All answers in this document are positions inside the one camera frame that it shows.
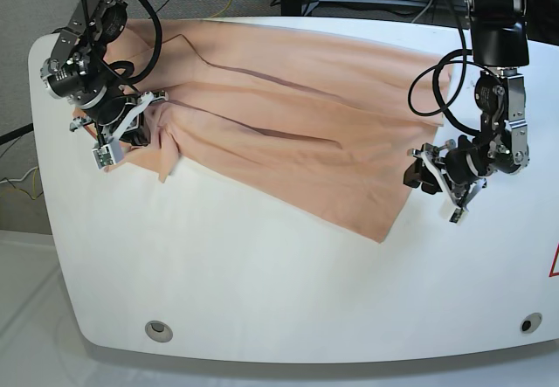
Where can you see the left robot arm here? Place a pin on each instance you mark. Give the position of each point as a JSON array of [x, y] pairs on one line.
[[498, 46]]

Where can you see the table cable grommet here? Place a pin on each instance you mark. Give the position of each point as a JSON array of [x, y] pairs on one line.
[[158, 331], [531, 323]]

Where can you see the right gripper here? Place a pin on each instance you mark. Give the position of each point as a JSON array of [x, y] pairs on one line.
[[114, 118]]

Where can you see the peach pink T-shirt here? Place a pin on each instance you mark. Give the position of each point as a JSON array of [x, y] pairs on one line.
[[317, 120]]

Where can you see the black bar at left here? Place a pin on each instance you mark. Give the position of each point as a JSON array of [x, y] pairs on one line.
[[16, 133]]

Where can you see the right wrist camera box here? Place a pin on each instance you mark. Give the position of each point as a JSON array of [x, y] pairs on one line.
[[108, 154]]

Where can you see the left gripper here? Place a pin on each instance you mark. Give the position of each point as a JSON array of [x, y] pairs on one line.
[[449, 169]]

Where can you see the red triangle sticker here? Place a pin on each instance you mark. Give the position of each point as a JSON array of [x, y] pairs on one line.
[[554, 269]]

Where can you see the left table cable grommet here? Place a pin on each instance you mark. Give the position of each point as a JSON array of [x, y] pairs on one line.
[[158, 331]]

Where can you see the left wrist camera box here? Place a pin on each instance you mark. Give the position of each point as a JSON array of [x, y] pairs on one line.
[[453, 214]]

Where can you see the right table cable grommet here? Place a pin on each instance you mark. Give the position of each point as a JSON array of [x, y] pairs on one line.
[[531, 323]]

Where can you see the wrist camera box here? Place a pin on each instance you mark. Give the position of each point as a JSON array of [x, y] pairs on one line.
[[453, 214], [108, 154]]

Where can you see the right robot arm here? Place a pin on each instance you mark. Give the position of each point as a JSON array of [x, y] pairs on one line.
[[105, 92]]

